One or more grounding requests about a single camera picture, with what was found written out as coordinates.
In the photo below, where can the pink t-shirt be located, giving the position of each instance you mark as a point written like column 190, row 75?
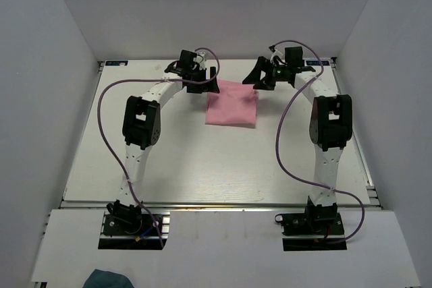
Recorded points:
column 234, row 105

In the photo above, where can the dark teal cloth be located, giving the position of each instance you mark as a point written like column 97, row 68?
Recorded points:
column 107, row 279

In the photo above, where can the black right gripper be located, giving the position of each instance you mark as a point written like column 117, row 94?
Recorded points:
column 254, row 77

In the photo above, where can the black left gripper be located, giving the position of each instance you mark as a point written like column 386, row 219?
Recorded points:
column 210, row 86

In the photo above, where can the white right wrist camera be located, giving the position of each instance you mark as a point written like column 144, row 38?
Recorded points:
column 277, row 57

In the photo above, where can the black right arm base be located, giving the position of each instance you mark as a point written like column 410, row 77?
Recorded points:
column 317, row 228

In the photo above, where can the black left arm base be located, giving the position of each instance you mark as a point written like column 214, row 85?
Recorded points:
column 131, row 228

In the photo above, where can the left blue logo sticker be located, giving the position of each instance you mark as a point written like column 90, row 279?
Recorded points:
column 116, row 63

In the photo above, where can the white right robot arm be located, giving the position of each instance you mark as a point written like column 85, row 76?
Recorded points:
column 330, row 127

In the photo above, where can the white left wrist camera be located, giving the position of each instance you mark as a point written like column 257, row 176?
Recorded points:
column 201, row 58

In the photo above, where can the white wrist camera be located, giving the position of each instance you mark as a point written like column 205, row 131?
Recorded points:
column 201, row 58
column 277, row 57

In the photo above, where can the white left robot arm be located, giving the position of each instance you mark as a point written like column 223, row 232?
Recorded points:
column 142, row 119

